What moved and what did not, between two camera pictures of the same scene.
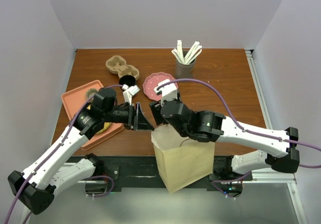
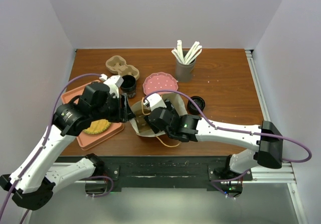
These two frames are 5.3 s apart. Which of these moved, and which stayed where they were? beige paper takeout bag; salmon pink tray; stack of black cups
Moved: beige paper takeout bag
Stayed: stack of black cups; salmon pink tray
